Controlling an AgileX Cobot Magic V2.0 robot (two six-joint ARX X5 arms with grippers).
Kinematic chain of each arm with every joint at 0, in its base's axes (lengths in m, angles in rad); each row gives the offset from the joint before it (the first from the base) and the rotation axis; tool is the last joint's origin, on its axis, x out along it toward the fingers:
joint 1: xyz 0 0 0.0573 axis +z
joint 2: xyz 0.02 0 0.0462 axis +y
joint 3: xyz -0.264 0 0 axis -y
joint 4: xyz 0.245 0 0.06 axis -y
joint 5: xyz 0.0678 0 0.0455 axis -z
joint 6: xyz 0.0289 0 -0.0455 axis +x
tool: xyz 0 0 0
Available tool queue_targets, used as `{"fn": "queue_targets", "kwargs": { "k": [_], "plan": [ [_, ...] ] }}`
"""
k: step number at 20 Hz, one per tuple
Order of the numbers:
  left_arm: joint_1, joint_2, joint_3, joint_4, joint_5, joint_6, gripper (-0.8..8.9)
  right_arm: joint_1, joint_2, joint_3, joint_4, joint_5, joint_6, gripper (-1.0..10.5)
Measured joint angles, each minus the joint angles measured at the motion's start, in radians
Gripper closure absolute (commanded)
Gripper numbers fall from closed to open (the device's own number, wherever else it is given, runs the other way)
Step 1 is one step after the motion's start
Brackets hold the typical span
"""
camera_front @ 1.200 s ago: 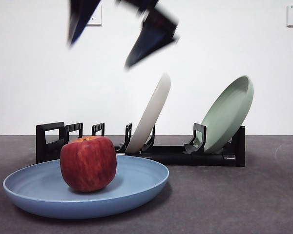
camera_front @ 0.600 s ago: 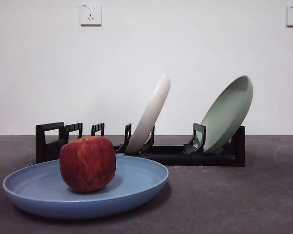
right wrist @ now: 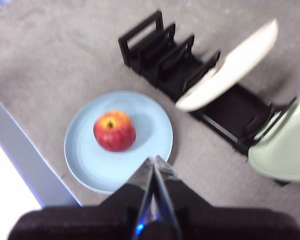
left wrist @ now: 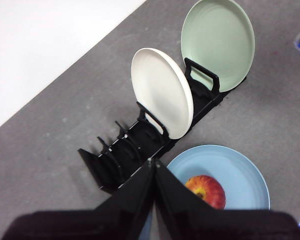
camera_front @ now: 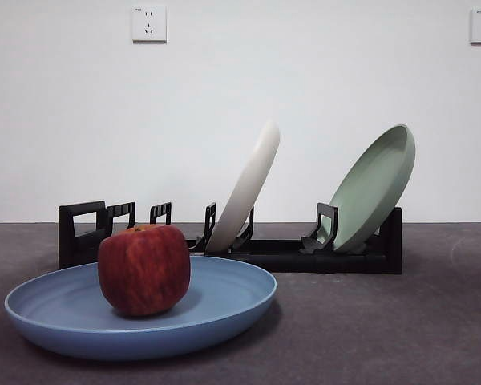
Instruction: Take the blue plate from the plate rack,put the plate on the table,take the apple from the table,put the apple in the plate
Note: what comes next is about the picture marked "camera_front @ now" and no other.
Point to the red apple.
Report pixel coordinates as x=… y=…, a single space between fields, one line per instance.
x=144 y=272

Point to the blue round plate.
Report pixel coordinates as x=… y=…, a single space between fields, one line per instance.
x=64 y=329

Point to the white round plate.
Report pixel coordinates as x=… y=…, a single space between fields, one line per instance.
x=248 y=184

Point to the black plate rack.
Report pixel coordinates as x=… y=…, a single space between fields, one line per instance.
x=344 y=262

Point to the green round plate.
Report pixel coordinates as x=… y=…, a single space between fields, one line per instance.
x=369 y=192

